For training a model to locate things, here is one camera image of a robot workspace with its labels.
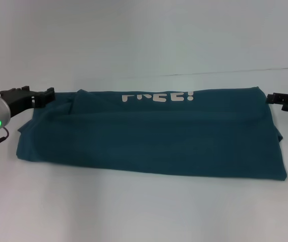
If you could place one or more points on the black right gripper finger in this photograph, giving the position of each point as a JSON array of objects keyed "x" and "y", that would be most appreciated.
[{"x": 276, "y": 98}]

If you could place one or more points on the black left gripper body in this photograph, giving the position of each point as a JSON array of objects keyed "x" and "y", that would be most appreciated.
[{"x": 17, "y": 100}]

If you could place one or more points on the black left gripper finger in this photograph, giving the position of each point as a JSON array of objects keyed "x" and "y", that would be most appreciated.
[{"x": 44, "y": 97}]

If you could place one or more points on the teal blue t-shirt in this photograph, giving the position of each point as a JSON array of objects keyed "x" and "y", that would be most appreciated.
[{"x": 153, "y": 136}]

